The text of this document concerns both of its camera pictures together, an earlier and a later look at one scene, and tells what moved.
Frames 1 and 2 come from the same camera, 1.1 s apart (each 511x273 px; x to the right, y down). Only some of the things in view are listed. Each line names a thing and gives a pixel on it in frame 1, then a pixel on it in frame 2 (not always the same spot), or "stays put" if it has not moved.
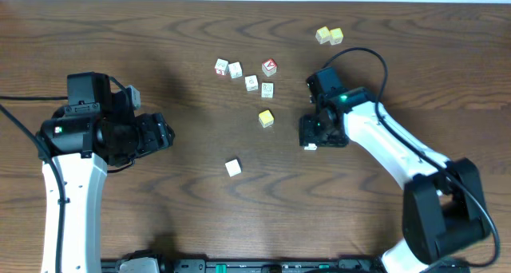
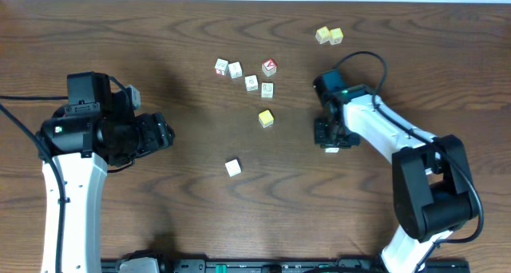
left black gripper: [157, 141] stays put
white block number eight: [311, 147] to [331, 150]
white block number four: [234, 167] stays put
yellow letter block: [265, 118] stays put
